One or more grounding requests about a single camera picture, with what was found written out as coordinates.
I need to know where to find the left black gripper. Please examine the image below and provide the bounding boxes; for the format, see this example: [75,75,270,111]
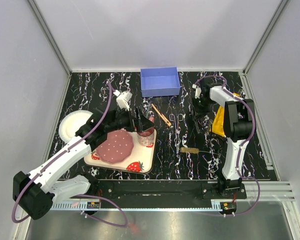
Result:
[105,106,155,133]

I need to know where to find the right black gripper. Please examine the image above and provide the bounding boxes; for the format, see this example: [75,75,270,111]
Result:
[191,96,213,121]

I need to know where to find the glass test tube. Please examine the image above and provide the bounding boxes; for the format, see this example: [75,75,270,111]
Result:
[206,119,213,135]
[194,119,202,134]
[236,88,244,98]

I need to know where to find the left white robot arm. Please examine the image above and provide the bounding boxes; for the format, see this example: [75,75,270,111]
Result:
[12,109,156,220]

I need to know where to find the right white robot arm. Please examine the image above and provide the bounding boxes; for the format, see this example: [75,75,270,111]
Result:
[191,77,256,199]

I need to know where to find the yellow test tube rack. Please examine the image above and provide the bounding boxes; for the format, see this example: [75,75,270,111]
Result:
[209,88,240,138]

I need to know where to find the pink enamel mug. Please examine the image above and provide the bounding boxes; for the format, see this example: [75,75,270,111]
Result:
[137,127,155,148]

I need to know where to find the wooden test tube clamp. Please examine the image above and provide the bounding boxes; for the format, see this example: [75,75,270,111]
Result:
[151,103,172,128]

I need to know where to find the metal crucible tongs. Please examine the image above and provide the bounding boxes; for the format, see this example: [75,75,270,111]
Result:
[169,113,184,155]

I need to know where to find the test tube brush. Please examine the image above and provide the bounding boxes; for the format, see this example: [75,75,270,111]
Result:
[179,147,222,156]

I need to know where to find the pink dotted plate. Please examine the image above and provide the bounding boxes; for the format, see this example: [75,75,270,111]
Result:
[91,129,134,164]

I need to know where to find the blue plastic box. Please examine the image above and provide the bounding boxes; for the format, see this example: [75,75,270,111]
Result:
[140,67,181,98]

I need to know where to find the strawberry pattern tray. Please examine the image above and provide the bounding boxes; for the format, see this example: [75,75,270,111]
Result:
[84,132,155,174]

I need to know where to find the white paper plate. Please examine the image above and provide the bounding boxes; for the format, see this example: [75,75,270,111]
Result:
[58,110,93,143]

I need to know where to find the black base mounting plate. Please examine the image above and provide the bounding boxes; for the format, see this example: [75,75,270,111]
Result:
[92,179,247,200]

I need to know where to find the right power connector box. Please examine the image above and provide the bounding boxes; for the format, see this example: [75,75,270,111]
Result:
[221,202,237,212]

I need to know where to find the power connector box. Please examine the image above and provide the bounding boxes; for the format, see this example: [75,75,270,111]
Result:
[86,200,100,210]
[221,202,237,212]

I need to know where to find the left power connector box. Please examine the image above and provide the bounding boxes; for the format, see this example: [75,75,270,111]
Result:
[86,200,100,210]

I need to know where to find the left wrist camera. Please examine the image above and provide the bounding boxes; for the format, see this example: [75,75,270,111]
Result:
[113,90,133,111]

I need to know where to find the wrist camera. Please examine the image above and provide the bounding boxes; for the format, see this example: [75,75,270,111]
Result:
[113,90,133,111]
[192,84,202,99]

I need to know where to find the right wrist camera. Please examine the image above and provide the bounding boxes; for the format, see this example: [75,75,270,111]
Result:
[192,84,202,99]

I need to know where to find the black wire ring stand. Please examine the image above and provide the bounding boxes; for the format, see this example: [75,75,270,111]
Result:
[208,132,227,153]

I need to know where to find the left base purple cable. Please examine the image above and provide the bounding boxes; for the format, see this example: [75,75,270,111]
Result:
[77,196,130,228]

